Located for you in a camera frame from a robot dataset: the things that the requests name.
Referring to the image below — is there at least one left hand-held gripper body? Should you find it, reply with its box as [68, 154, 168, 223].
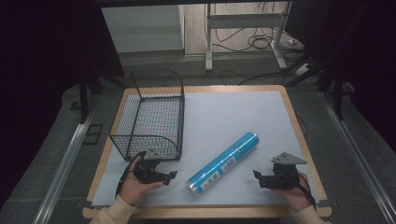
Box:
[133, 148, 171, 185]

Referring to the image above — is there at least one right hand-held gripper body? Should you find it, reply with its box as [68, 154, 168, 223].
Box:
[261, 151, 308, 191]

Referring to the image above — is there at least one person's left hand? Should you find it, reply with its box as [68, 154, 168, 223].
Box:
[119, 155, 165, 207]

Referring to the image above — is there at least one person's right hand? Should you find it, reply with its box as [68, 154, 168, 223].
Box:
[270, 172, 313, 213]

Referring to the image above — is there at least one blue cylindrical roll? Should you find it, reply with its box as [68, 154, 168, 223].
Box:
[186, 132, 261, 198]

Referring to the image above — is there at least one black floor plate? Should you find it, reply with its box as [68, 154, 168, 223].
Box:
[81, 123, 104, 147]

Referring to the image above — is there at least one pale grey table mat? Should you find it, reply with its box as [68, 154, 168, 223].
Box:
[91, 90, 320, 208]

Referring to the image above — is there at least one black metal stand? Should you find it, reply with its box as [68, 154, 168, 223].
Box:
[78, 72, 105, 125]
[316, 60, 347, 121]

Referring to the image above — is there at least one white power strip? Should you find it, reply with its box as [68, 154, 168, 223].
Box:
[293, 63, 313, 77]

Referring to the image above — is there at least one white cabinet panel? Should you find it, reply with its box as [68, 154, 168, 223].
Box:
[100, 4, 185, 54]

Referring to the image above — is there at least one dark curtain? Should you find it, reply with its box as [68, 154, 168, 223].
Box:
[0, 0, 125, 200]
[284, 0, 396, 153]

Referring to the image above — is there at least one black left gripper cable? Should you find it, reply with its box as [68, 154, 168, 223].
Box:
[115, 150, 148, 198]

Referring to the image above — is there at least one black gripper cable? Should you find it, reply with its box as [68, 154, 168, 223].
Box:
[115, 150, 148, 198]
[297, 172, 318, 210]

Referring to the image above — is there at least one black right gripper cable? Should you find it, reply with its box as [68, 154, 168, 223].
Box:
[297, 172, 318, 210]

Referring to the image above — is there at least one black wire mesh basket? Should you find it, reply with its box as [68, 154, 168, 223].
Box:
[108, 68, 186, 162]

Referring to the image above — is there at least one aluminium rail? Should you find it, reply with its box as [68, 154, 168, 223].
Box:
[32, 92, 101, 224]
[319, 91, 396, 224]

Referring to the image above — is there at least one black floor cable bundle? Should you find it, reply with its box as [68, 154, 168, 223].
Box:
[213, 3, 304, 54]

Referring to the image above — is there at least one white metal desk frame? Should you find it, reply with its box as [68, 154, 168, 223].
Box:
[204, 2, 292, 72]

